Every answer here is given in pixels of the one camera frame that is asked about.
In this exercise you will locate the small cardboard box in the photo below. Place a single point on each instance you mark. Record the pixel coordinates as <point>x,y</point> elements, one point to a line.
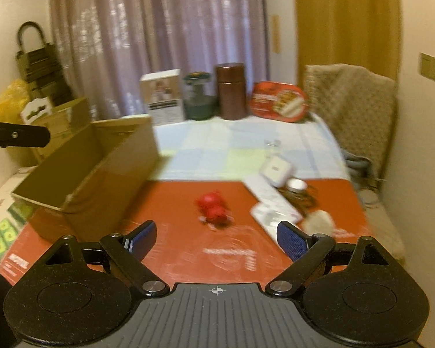
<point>67,121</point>

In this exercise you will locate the white remote control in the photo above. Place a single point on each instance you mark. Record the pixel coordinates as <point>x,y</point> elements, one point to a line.
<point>266,190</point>

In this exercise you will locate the white square night light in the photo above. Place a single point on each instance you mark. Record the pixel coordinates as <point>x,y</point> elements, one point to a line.
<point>275,169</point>

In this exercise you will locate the beige quilted cloth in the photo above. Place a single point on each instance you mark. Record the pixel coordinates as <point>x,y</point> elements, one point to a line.
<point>351,108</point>

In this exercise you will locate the small white-lidded jar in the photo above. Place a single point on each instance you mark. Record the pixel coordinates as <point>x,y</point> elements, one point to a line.
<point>296,186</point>

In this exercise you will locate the white product box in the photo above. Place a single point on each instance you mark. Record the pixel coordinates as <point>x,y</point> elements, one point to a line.
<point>163,98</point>

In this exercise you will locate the purple curtain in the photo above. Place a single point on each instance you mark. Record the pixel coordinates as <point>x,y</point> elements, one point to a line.
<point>148,25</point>

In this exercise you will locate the yellow plastic bag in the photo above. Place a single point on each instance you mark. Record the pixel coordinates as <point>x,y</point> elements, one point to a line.
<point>11,103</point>

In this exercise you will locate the brown metal canister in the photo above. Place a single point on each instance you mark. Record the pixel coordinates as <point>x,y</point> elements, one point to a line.
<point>231,92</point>

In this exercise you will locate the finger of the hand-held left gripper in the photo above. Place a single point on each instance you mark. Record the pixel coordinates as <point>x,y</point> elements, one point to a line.
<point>21,135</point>

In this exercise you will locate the white box with green squares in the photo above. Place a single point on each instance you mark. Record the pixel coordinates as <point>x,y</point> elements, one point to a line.
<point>2,224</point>

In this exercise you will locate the red oval food box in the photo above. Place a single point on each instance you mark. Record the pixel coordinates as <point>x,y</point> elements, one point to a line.
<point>279,101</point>

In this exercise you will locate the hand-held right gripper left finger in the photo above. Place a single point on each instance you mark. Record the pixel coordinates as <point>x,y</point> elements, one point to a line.
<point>145,237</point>

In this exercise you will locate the red toy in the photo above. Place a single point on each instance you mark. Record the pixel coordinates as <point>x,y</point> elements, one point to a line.
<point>212,208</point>

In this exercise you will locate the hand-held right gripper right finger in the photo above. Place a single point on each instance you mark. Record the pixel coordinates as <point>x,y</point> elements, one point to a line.
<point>292,241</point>

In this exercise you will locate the green glass jar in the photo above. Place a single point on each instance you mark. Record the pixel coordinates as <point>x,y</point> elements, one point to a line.
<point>198,98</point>

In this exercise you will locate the hanging beige strip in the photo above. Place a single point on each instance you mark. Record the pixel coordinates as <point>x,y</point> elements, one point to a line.
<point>275,34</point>

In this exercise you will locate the checkered cloth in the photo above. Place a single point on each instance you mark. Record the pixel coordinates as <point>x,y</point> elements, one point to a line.
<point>217,141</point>

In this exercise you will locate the beige lumpy object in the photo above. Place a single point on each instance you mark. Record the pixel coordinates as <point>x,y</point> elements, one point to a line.
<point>319,223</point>

